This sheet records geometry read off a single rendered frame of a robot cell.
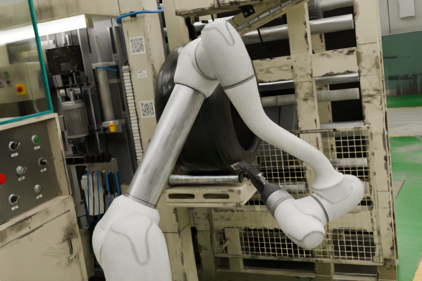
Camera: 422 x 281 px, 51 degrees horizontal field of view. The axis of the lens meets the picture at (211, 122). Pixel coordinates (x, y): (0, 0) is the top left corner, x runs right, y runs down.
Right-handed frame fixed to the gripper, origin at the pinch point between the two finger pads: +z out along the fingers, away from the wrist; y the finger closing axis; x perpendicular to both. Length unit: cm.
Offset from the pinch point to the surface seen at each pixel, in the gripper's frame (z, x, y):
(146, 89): 63, -13, -15
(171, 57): 48, 0, -30
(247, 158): 22.2, 8.7, 16.6
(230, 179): 17.0, -3.2, 16.8
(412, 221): 52, 124, 185
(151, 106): 59, -15, -7
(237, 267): 51, -12, 114
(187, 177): 31.2, -17.3, 16.1
